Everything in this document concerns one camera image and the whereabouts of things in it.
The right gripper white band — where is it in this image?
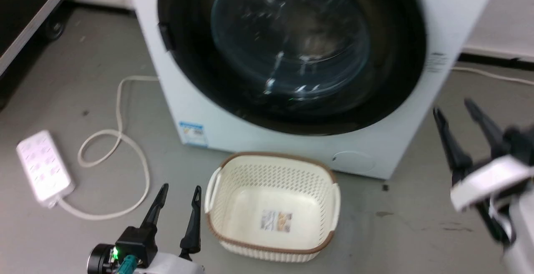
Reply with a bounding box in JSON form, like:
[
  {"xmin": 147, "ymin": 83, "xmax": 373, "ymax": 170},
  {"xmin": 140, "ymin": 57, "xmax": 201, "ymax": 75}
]
[{"xmin": 432, "ymin": 98, "xmax": 534, "ymax": 247}]

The paper label sticker in basket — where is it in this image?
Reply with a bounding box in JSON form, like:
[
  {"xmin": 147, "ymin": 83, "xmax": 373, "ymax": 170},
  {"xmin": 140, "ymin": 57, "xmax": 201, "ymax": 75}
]
[{"xmin": 260, "ymin": 210, "xmax": 293, "ymax": 233}]

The white front-load washing machine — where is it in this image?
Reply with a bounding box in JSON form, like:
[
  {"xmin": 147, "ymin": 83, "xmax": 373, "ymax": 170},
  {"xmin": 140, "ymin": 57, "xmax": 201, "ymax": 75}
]
[{"xmin": 125, "ymin": 0, "xmax": 503, "ymax": 180}]

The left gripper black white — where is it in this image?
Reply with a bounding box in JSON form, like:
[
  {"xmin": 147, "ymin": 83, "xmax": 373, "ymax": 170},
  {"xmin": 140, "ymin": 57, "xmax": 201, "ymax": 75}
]
[{"xmin": 87, "ymin": 183, "xmax": 205, "ymax": 274}]

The blue energy label sticker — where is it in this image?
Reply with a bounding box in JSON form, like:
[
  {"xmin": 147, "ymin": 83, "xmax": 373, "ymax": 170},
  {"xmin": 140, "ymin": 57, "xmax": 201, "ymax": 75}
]
[{"xmin": 179, "ymin": 121, "xmax": 209, "ymax": 148}]

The white power strip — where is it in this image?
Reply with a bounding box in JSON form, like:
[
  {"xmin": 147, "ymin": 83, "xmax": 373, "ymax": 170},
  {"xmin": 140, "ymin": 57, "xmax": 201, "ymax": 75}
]
[{"xmin": 16, "ymin": 130, "xmax": 76, "ymax": 208}]

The white power strip cable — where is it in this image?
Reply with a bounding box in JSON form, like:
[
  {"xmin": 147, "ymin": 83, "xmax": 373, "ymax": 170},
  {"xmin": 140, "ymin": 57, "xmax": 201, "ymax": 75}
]
[{"xmin": 58, "ymin": 75, "xmax": 160, "ymax": 220}]

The round white drain filter cover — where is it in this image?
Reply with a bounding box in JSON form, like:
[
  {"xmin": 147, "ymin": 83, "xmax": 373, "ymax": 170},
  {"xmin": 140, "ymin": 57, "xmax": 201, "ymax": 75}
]
[{"xmin": 332, "ymin": 151, "xmax": 376, "ymax": 173}]

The black caster wheel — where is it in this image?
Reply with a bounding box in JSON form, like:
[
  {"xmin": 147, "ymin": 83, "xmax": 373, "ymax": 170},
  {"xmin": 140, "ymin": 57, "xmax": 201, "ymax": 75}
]
[{"xmin": 44, "ymin": 15, "xmax": 66, "ymax": 41}]

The black wheeled cart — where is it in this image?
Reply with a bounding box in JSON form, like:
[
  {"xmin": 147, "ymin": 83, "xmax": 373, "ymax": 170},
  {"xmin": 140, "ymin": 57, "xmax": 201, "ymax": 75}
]
[{"xmin": 0, "ymin": 0, "xmax": 78, "ymax": 77}]

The cream perforated laundry basket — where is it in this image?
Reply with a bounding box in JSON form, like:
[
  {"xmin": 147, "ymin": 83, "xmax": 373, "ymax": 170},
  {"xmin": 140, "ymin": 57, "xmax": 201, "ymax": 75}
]
[{"xmin": 204, "ymin": 152, "xmax": 341, "ymax": 263}]

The round black glass washer door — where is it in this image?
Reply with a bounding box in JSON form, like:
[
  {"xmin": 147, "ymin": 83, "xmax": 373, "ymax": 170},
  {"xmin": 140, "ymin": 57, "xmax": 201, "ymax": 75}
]
[{"xmin": 157, "ymin": 0, "xmax": 428, "ymax": 136}]

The thin white floor cable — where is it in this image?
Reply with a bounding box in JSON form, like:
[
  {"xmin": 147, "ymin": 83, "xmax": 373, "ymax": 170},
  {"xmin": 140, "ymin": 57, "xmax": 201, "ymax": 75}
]
[{"xmin": 451, "ymin": 66, "xmax": 534, "ymax": 86}]

